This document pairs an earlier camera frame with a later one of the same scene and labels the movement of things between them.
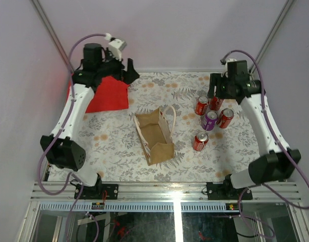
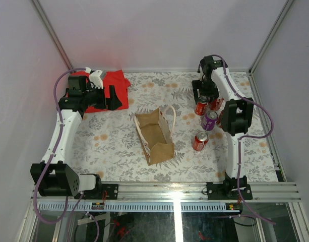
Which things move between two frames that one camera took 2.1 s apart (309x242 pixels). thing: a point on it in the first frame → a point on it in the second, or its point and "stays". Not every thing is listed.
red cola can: [215, 103] stays
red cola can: [202, 105] stays
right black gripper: [215, 78] → [212, 94]
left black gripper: [128, 75] → [113, 103]
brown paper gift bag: [155, 128] stays
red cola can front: [200, 139] stays
